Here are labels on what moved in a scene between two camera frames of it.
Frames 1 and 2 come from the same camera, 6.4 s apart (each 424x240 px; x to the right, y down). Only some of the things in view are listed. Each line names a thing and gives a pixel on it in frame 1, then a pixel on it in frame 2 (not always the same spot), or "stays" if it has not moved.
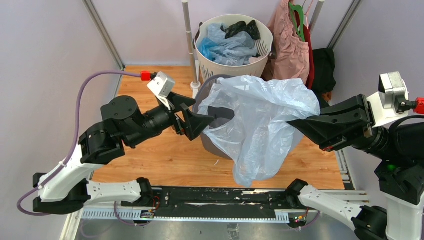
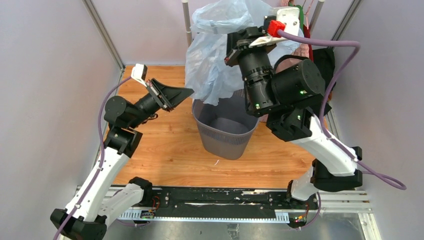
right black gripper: [332, 130] -> [238, 42]
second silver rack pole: [315, 15] stays
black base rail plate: [212, 201] stays
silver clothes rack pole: [185, 8] stays
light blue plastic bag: [259, 136] -> [209, 76]
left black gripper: [193, 123] -> [170, 96]
